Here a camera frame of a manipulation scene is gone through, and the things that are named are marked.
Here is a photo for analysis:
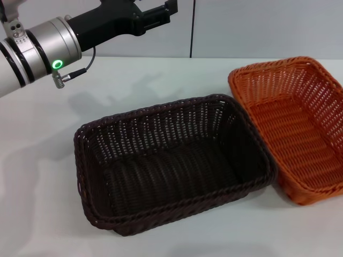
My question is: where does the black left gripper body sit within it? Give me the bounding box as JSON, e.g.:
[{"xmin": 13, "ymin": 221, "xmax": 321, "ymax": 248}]
[{"xmin": 65, "ymin": 0, "xmax": 147, "ymax": 52}]

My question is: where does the dark brown wicker basket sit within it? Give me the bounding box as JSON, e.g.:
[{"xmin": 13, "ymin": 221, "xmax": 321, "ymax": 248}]
[{"xmin": 73, "ymin": 93, "xmax": 277, "ymax": 237}]

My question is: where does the orange wicker basket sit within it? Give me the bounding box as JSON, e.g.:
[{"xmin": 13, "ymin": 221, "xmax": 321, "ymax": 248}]
[{"xmin": 227, "ymin": 55, "xmax": 343, "ymax": 207}]

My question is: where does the black vertical wall strip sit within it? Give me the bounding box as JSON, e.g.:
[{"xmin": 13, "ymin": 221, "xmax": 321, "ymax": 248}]
[{"xmin": 189, "ymin": 0, "xmax": 196, "ymax": 58}]

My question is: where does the grey cable with metal plug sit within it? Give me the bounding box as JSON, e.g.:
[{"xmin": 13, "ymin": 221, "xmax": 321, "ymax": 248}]
[{"xmin": 51, "ymin": 46, "xmax": 96, "ymax": 88}]

